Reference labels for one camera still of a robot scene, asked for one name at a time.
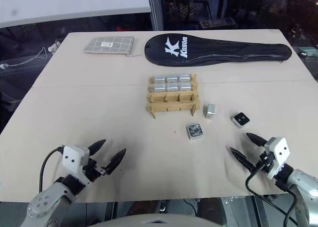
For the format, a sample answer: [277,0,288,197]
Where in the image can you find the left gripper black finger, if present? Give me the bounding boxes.
[88,139,107,160]
[105,148,128,175]

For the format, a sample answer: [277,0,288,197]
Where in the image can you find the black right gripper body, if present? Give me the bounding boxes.
[250,145,274,174]

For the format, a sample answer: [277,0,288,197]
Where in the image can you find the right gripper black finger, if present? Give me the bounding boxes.
[230,147,255,173]
[244,132,267,147]

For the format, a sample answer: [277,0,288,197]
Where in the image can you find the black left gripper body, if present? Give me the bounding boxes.
[82,156,110,183]

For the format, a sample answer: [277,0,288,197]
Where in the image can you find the wooden tiered rack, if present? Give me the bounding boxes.
[144,73,201,119]

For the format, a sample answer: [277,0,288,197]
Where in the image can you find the teal green plastic bin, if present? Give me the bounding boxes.
[299,46,317,57]

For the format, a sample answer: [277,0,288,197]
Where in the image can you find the grey grid-patterned fabric pouch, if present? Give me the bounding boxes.
[83,36,136,57]

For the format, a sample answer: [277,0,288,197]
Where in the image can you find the black Kason racket cover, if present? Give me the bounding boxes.
[144,33,293,67]

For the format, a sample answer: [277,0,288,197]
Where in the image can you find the white board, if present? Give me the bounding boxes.
[0,0,153,29]

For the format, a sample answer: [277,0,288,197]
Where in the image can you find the grey metal pillar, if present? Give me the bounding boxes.
[150,0,165,31]

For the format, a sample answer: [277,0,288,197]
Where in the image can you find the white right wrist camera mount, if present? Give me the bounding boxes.
[263,137,291,180]

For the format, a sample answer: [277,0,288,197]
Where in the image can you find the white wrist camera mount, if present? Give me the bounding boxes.
[61,145,91,186]
[263,137,291,180]

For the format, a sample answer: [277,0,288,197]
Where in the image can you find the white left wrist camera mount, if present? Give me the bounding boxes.
[61,145,91,186]

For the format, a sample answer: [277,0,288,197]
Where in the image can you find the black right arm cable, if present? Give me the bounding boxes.
[245,169,299,227]

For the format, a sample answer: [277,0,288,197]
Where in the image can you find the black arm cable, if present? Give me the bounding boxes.
[39,146,66,196]
[245,169,299,227]

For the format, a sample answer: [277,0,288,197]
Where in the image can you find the white cube black top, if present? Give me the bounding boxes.
[233,112,250,129]

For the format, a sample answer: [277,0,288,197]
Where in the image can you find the perforated metal table frame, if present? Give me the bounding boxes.
[218,195,283,227]

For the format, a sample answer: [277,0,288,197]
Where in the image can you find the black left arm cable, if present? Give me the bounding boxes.
[39,146,66,196]

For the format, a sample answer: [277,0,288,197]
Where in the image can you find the grey speckled cube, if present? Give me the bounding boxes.
[186,123,205,141]

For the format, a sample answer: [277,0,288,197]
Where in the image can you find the white cable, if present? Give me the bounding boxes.
[0,46,49,71]

